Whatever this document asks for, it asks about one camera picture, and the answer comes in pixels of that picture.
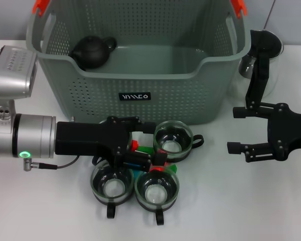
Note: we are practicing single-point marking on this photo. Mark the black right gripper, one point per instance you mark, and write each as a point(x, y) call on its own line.
point(288, 130)

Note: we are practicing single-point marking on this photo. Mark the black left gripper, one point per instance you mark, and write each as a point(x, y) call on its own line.
point(90, 138)

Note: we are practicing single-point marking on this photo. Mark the glass cup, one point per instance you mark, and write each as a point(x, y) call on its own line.
point(155, 193)

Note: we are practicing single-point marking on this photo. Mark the blue building block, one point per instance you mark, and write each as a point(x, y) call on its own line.
point(134, 165)

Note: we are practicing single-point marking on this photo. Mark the large red building block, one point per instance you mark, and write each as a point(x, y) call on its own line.
point(156, 169)

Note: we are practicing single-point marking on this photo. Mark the teal building block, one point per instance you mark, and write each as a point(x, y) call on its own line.
point(136, 174)

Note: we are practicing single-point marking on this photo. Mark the grey-green perforated storage basket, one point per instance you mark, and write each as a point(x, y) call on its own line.
point(165, 100)

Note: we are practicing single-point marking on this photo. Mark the black ceramic teapot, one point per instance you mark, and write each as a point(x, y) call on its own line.
point(90, 52)

